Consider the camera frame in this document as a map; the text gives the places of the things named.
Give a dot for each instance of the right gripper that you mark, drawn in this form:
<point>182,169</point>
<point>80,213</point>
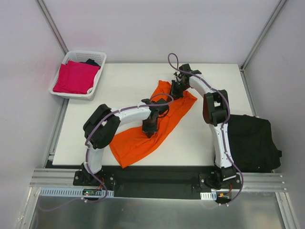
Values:
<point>175,91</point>

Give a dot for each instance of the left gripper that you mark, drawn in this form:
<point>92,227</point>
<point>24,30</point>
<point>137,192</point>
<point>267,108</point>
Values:
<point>149,129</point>

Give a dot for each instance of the white plastic basket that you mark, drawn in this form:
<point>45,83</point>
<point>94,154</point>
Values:
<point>81,56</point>

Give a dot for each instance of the black t shirt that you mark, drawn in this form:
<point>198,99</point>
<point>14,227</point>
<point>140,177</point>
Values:
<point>251,144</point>

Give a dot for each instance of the pink t shirt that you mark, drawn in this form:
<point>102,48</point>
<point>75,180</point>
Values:
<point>75,78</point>

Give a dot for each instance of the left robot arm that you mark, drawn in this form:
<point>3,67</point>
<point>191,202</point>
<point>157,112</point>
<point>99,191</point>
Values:
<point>101,127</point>

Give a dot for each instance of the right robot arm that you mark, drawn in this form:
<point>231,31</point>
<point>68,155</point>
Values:
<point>216,113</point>

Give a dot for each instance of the dark navy t shirt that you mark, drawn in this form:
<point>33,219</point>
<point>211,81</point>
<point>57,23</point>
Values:
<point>92,62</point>

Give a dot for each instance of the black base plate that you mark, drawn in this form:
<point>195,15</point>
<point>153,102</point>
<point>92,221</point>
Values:
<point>169,182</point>

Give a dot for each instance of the right white cable duct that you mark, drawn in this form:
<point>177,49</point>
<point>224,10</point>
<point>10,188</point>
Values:
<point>208,196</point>

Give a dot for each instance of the white cable duct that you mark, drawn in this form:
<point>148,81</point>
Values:
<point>75,192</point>
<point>208,196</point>

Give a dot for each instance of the left white cable duct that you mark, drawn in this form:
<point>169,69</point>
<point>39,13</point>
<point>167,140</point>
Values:
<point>75,192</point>

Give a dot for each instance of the right aluminium frame post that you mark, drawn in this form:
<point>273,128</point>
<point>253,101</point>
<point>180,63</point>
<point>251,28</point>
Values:
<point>266,28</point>

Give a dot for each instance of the aluminium frame post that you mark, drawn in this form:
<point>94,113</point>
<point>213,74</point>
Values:
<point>52,25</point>
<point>266,28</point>

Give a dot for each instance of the left aluminium frame post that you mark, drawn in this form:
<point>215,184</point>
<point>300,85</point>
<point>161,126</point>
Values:
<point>52,25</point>

